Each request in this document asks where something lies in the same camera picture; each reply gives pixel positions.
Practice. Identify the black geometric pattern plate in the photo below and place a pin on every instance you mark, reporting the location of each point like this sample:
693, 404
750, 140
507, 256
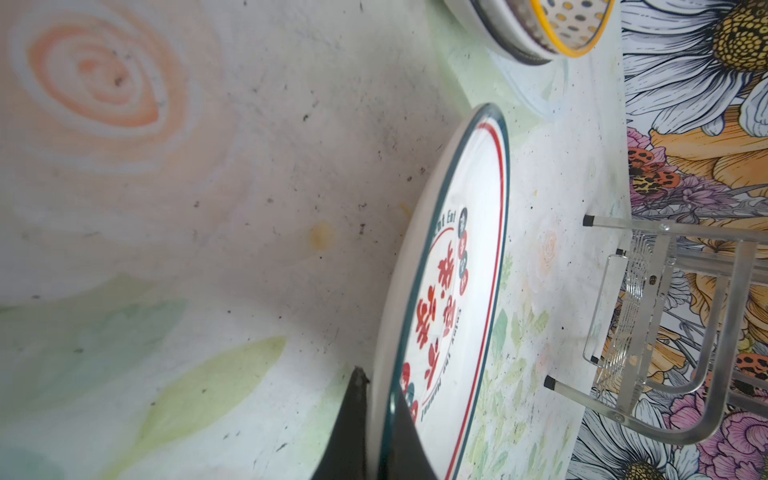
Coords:
495, 24

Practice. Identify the chrome wire dish rack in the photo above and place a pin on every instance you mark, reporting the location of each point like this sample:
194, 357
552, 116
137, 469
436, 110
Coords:
667, 327

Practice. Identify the green rim printed plate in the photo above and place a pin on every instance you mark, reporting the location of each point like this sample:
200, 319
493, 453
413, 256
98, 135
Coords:
439, 311

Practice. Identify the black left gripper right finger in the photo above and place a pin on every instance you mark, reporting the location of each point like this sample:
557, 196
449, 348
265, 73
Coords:
404, 457

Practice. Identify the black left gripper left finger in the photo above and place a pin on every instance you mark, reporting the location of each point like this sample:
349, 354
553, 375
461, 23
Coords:
345, 453

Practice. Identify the yellow rim dotted plate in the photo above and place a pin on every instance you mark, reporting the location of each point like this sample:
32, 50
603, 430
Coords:
569, 28

